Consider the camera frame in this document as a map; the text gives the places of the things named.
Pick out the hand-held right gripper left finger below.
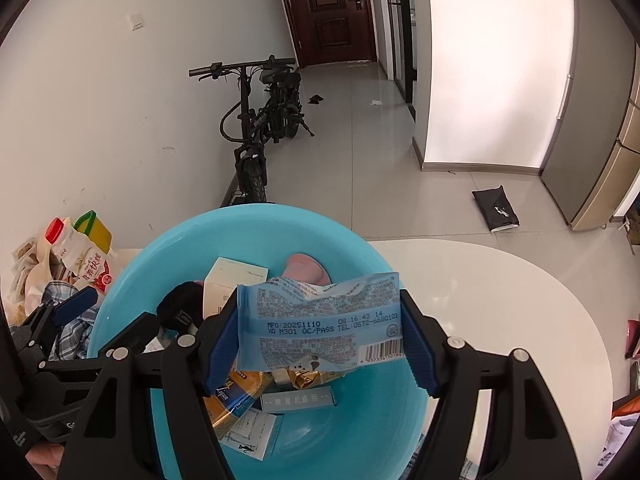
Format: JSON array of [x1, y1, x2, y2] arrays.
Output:
[[59, 304, 241, 480]]

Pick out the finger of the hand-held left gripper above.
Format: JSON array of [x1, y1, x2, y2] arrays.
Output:
[[9, 287, 100, 343], [86, 312, 160, 361]]

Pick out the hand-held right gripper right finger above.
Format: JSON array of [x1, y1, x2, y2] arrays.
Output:
[[399, 289, 583, 480]]

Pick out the blue snack packet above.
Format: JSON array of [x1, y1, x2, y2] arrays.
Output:
[[235, 272, 406, 374]]

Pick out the blue plastic basin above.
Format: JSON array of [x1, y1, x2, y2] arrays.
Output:
[[86, 203, 431, 480]]

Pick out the white round desktop table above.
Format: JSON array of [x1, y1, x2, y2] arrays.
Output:
[[107, 239, 615, 480]]

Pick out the person's left hand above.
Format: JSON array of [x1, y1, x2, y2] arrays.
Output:
[[26, 444, 65, 480]]

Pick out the blue plaid cloth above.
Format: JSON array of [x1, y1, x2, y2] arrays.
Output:
[[39, 280, 103, 362]]

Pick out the milk bottle with red cap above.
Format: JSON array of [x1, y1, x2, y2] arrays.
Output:
[[45, 217, 117, 295]]

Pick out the yellow and blue packet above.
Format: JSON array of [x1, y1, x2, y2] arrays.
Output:
[[202, 369, 273, 430]]

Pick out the black cloth pouch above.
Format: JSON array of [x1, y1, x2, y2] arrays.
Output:
[[156, 282, 207, 333]]

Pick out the white plastic bag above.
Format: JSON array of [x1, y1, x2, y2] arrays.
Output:
[[9, 232, 68, 318]]

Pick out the white cardboard box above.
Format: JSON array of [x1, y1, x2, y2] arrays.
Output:
[[202, 257, 271, 318]]

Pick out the white patterned card box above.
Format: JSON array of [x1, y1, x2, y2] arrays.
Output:
[[220, 406, 279, 461]]

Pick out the gold foil wrapper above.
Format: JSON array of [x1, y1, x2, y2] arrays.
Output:
[[289, 367, 328, 392]]

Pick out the grey flat box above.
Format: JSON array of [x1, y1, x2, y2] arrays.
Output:
[[260, 387, 339, 412]]

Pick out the pink rounded object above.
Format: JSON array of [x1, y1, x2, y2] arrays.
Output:
[[283, 253, 332, 287]]

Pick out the black bag on floor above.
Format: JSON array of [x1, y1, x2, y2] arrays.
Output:
[[472, 185, 521, 234]]

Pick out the red packet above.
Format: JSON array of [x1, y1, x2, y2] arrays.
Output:
[[624, 317, 640, 361]]

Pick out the white printed bag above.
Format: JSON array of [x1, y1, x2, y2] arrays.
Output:
[[592, 394, 640, 480]]

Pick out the black electric bicycle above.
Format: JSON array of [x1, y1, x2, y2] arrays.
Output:
[[188, 55, 316, 206]]

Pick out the grey and gold refrigerator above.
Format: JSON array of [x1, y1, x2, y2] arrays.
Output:
[[541, 0, 640, 232]]

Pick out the black framed glass door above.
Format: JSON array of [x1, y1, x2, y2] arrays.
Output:
[[381, 0, 419, 92]]

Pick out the dark brown entrance door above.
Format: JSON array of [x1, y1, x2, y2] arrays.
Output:
[[273, 0, 377, 67]]

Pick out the yellow bottle with green handle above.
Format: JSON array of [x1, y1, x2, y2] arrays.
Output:
[[74, 210, 114, 252]]

